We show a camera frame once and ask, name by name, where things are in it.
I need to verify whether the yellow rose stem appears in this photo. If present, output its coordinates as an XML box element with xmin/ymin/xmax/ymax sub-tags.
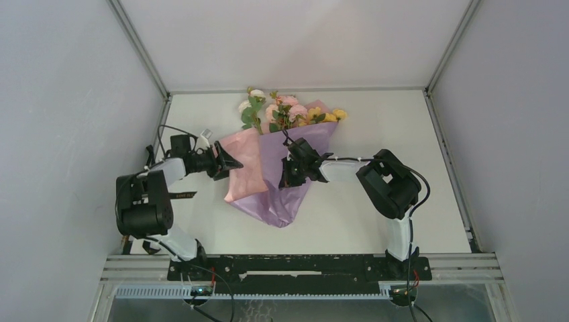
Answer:
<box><xmin>297</xmin><ymin>107</ymin><xmax>348</xmax><ymax>126</ymax></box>

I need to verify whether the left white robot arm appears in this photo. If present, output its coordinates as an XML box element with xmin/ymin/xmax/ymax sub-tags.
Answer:
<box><xmin>115</xmin><ymin>129</ymin><xmax>244</xmax><ymax>280</ymax></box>

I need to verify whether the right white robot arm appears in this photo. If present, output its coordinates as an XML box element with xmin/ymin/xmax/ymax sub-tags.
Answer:
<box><xmin>279</xmin><ymin>131</ymin><xmax>431</xmax><ymax>279</ymax></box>

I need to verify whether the pink rose stem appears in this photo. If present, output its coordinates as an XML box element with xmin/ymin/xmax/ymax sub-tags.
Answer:
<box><xmin>265</xmin><ymin>91</ymin><xmax>308</xmax><ymax>133</ymax></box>

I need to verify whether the aluminium frame rail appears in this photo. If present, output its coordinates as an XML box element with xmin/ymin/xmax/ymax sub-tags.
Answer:
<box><xmin>101</xmin><ymin>253</ymin><xmax>505</xmax><ymax>284</ymax></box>

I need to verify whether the pink wrapping paper sheet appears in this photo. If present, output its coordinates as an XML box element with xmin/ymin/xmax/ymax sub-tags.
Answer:
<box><xmin>221</xmin><ymin>101</ymin><xmax>338</xmax><ymax>228</ymax></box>

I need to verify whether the black ribbon strap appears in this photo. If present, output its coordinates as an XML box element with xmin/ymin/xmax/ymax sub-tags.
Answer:
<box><xmin>129</xmin><ymin>144</ymin><xmax>197</xmax><ymax>256</ymax></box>

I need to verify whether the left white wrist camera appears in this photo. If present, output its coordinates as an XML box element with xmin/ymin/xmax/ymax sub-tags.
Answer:
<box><xmin>195</xmin><ymin>129</ymin><xmax>213</xmax><ymax>150</ymax></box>

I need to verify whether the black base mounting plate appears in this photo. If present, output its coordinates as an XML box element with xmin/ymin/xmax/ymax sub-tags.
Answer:
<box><xmin>166</xmin><ymin>254</ymin><xmax>433</xmax><ymax>294</ymax></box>

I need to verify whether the white rose stem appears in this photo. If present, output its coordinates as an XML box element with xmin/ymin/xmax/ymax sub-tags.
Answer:
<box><xmin>238</xmin><ymin>87</ymin><xmax>266</xmax><ymax>135</ymax></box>

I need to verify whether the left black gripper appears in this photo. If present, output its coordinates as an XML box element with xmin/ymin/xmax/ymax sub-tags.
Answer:
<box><xmin>191</xmin><ymin>141</ymin><xmax>244</xmax><ymax>180</ymax></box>

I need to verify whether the white slotted cable duct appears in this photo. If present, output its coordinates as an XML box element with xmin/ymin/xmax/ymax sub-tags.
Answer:
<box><xmin>115</xmin><ymin>285</ymin><xmax>392</xmax><ymax>300</ymax></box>

